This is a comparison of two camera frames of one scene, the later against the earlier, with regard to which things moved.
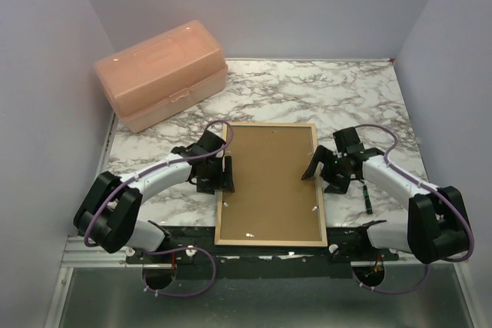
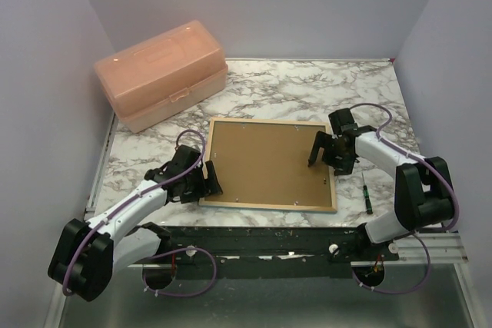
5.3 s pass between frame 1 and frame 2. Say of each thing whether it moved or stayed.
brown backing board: moved
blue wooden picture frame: moved
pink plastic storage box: stayed
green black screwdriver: stayed
